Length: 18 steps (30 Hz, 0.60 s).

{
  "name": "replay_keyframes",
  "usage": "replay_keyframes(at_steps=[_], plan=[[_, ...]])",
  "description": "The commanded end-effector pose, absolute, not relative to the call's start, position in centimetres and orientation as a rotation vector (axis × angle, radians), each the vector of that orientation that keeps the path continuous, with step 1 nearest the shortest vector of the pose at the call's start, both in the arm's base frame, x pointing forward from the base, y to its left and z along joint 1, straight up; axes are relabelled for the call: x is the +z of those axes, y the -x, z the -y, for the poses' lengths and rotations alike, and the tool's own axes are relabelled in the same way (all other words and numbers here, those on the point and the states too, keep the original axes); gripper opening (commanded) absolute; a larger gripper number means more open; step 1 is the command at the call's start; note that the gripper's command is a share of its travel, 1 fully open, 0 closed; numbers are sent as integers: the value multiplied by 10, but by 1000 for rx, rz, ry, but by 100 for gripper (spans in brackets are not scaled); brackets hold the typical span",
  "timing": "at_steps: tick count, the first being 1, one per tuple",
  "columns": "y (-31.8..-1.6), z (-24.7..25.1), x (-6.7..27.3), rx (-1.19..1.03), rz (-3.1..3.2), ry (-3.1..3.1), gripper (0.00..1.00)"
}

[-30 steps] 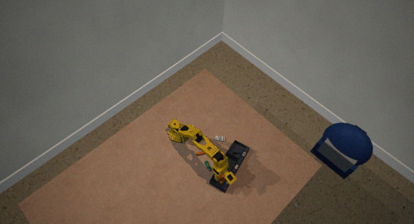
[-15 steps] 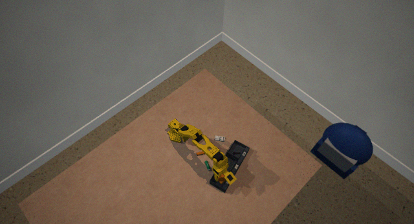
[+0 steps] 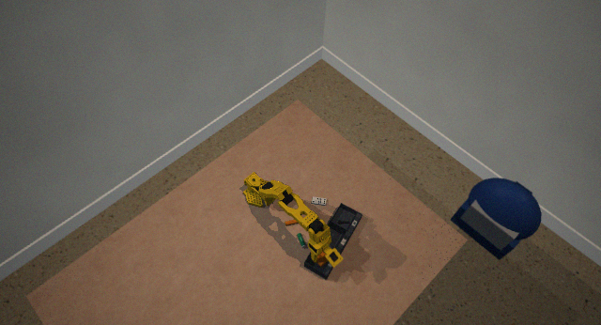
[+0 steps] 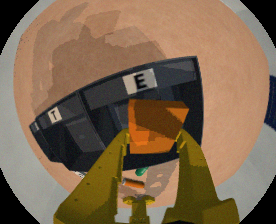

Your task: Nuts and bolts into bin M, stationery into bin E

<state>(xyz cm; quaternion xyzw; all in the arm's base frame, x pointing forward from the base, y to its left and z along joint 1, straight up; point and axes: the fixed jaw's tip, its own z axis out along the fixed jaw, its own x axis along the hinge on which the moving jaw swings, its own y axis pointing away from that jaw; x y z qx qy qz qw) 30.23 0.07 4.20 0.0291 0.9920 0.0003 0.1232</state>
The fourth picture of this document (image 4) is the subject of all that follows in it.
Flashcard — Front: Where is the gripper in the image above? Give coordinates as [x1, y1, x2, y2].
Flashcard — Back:
[53, 128, 240, 224]

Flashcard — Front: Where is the white domino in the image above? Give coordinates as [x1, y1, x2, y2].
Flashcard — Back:
[72, 171, 86, 179]

